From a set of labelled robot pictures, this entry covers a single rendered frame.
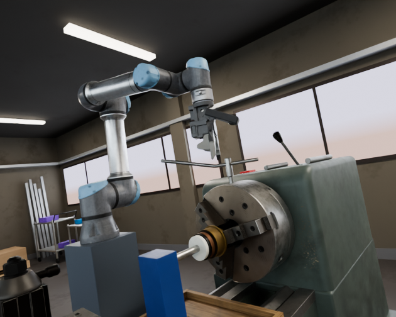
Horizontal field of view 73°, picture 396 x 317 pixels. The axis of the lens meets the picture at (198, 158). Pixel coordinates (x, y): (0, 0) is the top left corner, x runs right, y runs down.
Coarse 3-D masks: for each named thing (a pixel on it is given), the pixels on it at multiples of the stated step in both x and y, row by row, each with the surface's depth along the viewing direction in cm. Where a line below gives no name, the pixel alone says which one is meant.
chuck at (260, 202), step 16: (208, 192) 91; (224, 192) 86; (240, 192) 82; (256, 192) 81; (224, 208) 86; (240, 208) 82; (256, 208) 78; (272, 208) 79; (288, 224) 81; (240, 240) 91; (256, 240) 79; (272, 240) 75; (288, 240) 80; (240, 256) 83; (256, 256) 79; (272, 256) 76; (240, 272) 84; (256, 272) 80
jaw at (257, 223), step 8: (264, 216) 78; (272, 216) 78; (240, 224) 82; (248, 224) 76; (256, 224) 74; (264, 224) 76; (272, 224) 76; (224, 232) 77; (232, 232) 77; (240, 232) 75; (248, 232) 76; (256, 232) 74; (232, 240) 76
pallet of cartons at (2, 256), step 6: (0, 252) 566; (6, 252) 551; (12, 252) 557; (18, 252) 566; (24, 252) 574; (0, 258) 540; (6, 258) 548; (24, 258) 572; (0, 264) 538; (0, 276) 535
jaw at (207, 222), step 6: (204, 198) 92; (198, 204) 89; (204, 204) 89; (210, 204) 90; (198, 210) 89; (204, 210) 87; (210, 210) 88; (204, 216) 85; (210, 216) 85; (216, 216) 86; (204, 222) 82; (210, 222) 83; (216, 222) 84; (222, 222) 85; (228, 222) 88; (204, 228) 82; (222, 228) 87
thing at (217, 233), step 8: (200, 232) 77; (208, 232) 76; (216, 232) 77; (208, 240) 73; (216, 240) 74; (224, 240) 76; (216, 248) 75; (224, 248) 76; (208, 256) 73; (216, 256) 76
